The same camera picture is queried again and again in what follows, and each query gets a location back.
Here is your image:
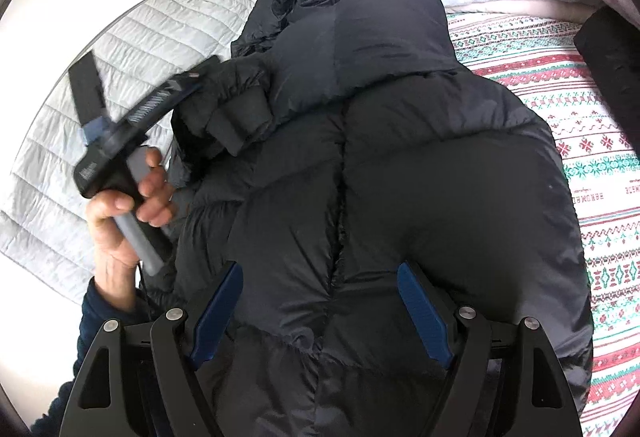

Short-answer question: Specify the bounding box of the patterned bed sheet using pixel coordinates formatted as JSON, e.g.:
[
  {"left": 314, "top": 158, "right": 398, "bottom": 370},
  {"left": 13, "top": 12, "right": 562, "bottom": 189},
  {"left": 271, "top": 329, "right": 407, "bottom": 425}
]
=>
[{"left": 445, "top": 12, "right": 640, "bottom": 423}]

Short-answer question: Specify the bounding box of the person's left hand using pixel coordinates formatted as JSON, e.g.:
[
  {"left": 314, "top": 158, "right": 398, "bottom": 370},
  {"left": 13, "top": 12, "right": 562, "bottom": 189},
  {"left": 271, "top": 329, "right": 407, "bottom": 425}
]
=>
[{"left": 85, "top": 149, "right": 176, "bottom": 313}]

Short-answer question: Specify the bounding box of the black puffer jacket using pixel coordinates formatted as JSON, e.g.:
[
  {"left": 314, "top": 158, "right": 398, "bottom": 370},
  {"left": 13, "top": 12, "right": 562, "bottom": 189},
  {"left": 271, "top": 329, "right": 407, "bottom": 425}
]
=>
[{"left": 137, "top": 0, "right": 594, "bottom": 437}]

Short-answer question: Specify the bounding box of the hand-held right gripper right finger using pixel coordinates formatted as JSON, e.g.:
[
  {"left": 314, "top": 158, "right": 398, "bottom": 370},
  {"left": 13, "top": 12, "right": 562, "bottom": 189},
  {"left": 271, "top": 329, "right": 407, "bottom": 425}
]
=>
[{"left": 396, "top": 262, "right": 583, "bottom": 437}]

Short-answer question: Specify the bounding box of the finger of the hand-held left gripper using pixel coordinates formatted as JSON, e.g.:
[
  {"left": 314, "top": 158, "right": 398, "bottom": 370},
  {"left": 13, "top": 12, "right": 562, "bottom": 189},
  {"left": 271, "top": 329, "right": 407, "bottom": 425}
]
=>
[
  {"left": 172, "top": 56, "right": 223, "bottom": 90},
  {"left": 68, "top": 54, "right": 108, "bottom": 142}
]

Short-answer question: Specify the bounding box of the dark cloth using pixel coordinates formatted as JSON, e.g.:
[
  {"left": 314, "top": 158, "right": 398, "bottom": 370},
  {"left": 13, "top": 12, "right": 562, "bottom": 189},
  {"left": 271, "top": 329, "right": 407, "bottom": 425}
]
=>
[{"left": 574, "top": 4, "right": 640, "bottom": 92}]

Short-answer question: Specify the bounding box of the person's left forearm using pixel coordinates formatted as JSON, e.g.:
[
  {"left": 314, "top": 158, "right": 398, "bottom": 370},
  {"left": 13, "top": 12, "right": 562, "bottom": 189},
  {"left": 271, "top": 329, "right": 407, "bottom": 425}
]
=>
[{"left": 30, "top": 274, "right": 151, "bottom": 437}]

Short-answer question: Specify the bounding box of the grey quilted headboard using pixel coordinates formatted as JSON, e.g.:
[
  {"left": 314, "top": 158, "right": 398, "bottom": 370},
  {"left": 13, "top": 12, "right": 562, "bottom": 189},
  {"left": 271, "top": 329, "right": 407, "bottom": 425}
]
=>
[{"left": 0, "top": 0, "right": 261, "bottom": 305}]

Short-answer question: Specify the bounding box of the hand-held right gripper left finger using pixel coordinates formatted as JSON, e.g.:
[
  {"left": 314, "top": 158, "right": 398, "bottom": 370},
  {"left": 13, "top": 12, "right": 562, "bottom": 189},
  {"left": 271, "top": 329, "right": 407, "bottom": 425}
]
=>
[{"left": 59, "top": 262, "right": 244, "bottom": 437}]

